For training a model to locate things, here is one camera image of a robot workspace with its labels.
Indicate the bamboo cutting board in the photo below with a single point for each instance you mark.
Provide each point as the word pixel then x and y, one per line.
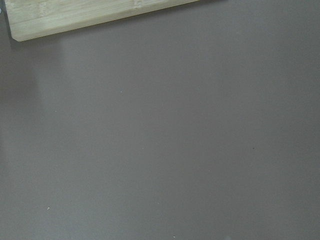
pixel 31 19

